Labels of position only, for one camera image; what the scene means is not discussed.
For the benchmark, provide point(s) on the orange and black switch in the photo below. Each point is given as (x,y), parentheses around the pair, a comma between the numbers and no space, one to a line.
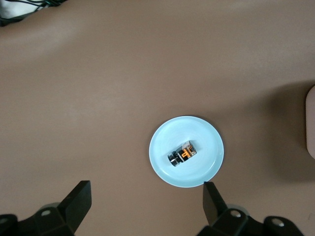
(184,153)

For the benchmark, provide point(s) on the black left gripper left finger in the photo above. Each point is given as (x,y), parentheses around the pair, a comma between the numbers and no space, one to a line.
(73,204)

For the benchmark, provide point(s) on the white lidded storage box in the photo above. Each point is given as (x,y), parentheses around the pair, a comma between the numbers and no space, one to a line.
(311,123)

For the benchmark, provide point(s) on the light blue round plate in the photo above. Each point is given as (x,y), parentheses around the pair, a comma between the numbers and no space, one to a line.
(167,132)

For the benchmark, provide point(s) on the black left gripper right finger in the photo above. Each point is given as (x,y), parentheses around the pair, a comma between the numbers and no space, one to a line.
(214,204)

